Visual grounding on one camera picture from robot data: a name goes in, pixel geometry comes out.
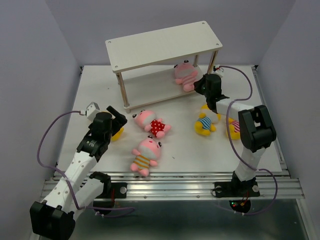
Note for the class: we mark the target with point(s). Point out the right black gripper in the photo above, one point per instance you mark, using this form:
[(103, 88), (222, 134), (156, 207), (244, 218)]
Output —
[(198, 83)]

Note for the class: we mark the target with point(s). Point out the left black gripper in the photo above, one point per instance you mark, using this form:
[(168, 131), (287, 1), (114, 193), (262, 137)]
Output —
[(118, 122)]

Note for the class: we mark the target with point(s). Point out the yellow toy pink-striped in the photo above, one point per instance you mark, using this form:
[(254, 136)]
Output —
[(234, 129), (115, 135)]

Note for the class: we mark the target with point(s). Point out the pink toy pink-striped shirt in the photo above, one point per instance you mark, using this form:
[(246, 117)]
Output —
[(186, 74)]

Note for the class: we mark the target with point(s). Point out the pink toy red polka-dot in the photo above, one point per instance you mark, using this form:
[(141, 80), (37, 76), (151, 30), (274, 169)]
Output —
[(149, 122)]

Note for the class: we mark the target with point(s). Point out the yellow toy blue-striped shirt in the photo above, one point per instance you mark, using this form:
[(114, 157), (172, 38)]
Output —
[(205, 124)]

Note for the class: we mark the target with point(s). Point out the pink toy orange-striped shirt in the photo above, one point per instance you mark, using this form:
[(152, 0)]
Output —
[(146, 155)]

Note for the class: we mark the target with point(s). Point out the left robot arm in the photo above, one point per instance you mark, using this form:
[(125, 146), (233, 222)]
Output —
[(56, 215)]

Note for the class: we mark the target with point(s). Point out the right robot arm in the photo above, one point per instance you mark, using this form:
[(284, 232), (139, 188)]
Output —
[(256, 128)]

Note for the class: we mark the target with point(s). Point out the white two-tier shelf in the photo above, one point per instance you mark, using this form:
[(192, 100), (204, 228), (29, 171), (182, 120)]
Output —
[(167, 45)]

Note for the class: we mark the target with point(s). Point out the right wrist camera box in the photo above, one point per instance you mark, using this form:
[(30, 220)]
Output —
[(218, 70)]

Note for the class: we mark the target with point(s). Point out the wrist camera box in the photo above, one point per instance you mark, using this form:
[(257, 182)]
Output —
[(218, 70), (92, 110)]

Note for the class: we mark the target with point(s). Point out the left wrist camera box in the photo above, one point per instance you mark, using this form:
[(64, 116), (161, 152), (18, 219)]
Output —
[(92, 110)]

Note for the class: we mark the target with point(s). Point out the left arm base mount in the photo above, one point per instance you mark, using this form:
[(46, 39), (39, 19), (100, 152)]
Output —
[(111, 193)]

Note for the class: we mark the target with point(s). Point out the aluminium rail frame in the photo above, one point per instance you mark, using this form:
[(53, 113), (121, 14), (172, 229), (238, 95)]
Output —
[(178, 191)]

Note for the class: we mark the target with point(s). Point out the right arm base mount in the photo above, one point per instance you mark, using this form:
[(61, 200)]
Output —
[(239, 194)]

